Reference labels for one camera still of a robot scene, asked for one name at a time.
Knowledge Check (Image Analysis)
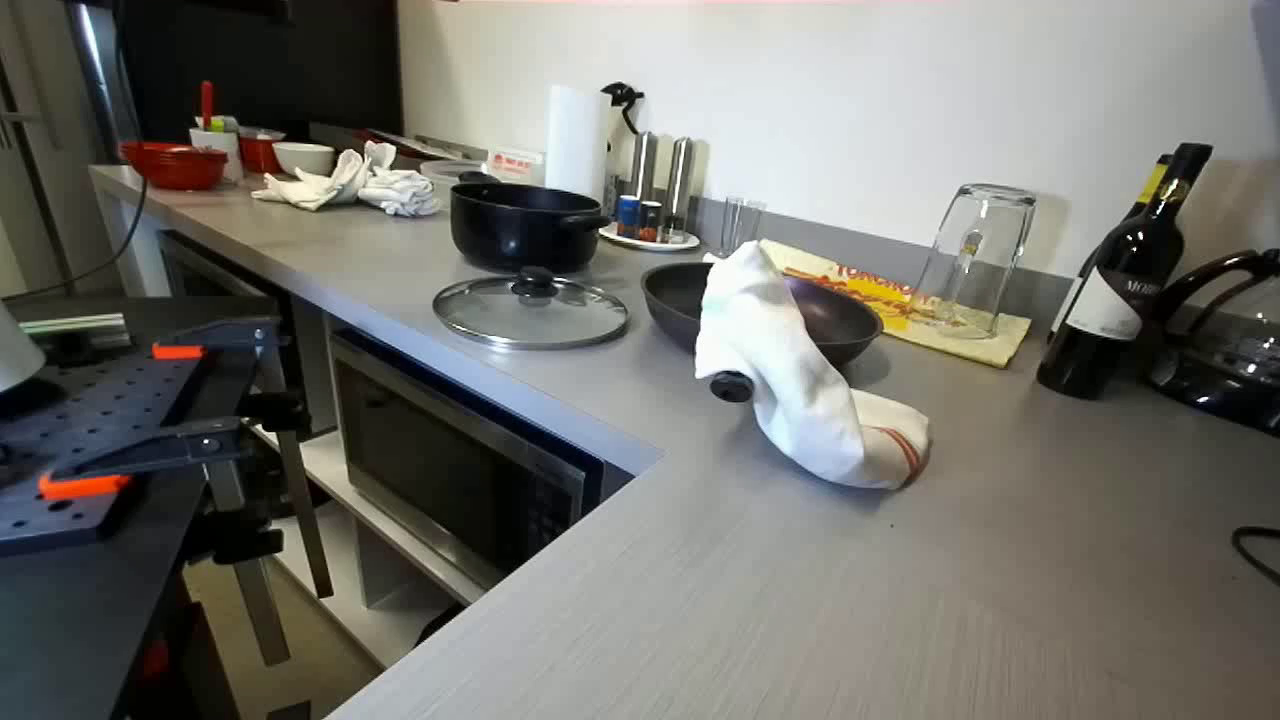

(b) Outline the black cable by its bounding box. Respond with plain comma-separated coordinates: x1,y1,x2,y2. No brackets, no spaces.
1230,522,1280,586

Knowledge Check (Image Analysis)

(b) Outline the red bowl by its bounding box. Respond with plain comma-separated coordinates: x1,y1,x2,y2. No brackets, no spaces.
122,134,234,195

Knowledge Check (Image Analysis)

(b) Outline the dark wine bottle white label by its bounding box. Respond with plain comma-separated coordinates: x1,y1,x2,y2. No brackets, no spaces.
1036,138,1218,404

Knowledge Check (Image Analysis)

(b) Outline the built-in microwave oven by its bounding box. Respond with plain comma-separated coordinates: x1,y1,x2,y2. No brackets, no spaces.
328,333,610,591

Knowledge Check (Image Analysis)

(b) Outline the black clamp orange handle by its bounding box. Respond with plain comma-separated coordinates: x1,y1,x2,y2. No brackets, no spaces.
144,313,292,377
31,392,335,672

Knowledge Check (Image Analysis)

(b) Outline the steel cylinder mill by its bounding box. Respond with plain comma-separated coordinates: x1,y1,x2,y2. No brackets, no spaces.
626,129,661,204
661,132,700,225

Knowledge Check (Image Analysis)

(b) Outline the white utensil holder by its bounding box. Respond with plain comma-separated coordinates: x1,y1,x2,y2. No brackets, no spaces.
184,121,248,184

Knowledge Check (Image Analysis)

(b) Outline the white paper towel roll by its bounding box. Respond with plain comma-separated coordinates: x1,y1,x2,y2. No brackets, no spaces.
542,81,611,204

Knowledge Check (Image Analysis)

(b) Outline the round glass lid black knob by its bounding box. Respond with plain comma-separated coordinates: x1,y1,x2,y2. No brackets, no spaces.
427,263,637,354

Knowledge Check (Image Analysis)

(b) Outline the black cooking pot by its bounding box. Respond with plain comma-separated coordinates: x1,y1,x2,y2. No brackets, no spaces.
450,175,611,274

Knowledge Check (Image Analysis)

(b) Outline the black perforated board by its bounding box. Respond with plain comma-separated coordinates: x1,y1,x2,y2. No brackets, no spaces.
0,346,213,554

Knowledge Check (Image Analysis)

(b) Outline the small clear glass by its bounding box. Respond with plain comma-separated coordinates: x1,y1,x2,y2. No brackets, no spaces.
714,195,747,257

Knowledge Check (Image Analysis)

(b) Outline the white red packet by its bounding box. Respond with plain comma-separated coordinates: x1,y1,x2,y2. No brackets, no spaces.
480,145,547,186

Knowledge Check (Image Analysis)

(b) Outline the small red cup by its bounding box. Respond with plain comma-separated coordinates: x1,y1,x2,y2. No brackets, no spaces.
235,123,290,175

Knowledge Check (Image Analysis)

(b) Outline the large clear drinking glass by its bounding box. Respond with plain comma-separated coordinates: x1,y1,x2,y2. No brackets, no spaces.
917,179,1042,341

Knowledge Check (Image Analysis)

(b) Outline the black frying pan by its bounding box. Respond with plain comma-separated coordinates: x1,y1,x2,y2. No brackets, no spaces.
642,260,887,408

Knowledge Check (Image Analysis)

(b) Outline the wine bottle yellow foil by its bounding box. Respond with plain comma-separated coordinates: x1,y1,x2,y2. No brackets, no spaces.
1132,151,1175,216

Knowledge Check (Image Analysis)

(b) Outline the white bowl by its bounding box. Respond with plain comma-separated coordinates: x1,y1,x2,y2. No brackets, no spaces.
267,134,342,179

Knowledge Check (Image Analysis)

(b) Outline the black pump dispenser bottle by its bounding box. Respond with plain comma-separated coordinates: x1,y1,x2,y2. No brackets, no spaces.
596,81,652,204

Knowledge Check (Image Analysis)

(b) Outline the crumpled white cloth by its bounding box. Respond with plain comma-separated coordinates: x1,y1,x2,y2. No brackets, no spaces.
248,134,443,220

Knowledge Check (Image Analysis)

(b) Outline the white dome object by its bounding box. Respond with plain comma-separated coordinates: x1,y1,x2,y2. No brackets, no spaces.
0,299,53,394

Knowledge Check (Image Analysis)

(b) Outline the white oval plate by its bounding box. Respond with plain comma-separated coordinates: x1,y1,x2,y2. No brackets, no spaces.
591,216,706,257

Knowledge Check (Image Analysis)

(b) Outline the white towel red stripe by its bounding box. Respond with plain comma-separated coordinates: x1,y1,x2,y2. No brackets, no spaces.
693,237,937,495

